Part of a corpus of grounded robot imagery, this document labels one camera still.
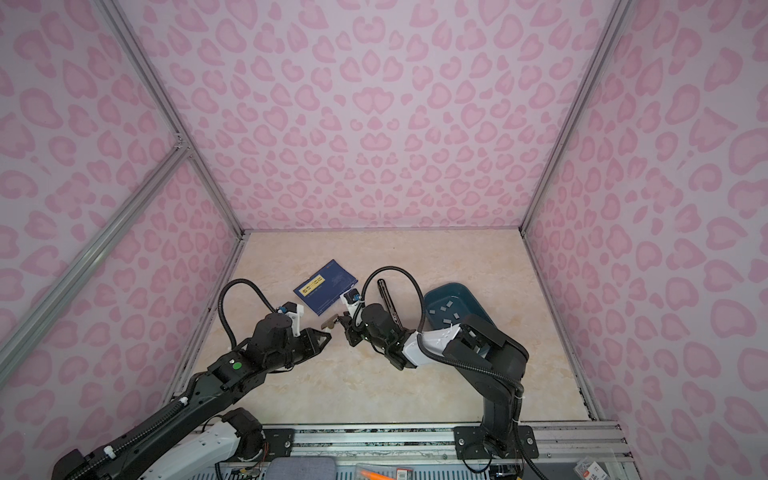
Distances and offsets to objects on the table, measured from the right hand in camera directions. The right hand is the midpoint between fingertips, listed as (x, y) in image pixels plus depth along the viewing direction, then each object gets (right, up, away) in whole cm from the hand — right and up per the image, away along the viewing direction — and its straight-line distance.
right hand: (341, 315), depth 85 cm
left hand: (-1, -3, -7) cm, 8 cm away
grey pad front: (-6, -31, -17) cm, 36 cm away
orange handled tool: (+11, -34, -16) cm, 39 cm away
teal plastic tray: (+33, +1, +13) cm, 36 cm away
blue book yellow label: (-8, +7, +19) cm, 21 cm away
